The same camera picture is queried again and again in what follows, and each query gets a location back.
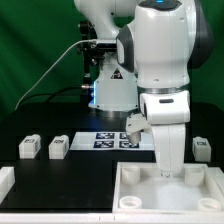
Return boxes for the white obstacle block right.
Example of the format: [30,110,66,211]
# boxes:
[210,167,224,195]

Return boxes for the white tag sheet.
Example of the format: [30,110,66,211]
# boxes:
[70,132,154,151]

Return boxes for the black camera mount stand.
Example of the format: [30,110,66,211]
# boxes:
[77,20,116,84]

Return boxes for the white front rail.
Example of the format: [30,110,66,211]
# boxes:
[0,213,224,224]

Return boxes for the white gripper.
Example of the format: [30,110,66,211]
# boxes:
[152,123,186,174]

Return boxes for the white cable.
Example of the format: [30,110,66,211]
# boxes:
[14,39,98,111]

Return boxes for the white obstacle block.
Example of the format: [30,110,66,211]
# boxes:
[210,167,224,195]
[0,167,15,204]

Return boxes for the black cable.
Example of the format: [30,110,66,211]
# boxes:
[16,86,84,109]

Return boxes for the white obstacle block left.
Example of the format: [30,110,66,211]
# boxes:
[0,167,15,204]

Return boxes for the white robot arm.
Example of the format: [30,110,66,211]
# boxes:
[74,0,212,174]

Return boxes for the white square tabletop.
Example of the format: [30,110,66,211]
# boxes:
[112,162,224,214]

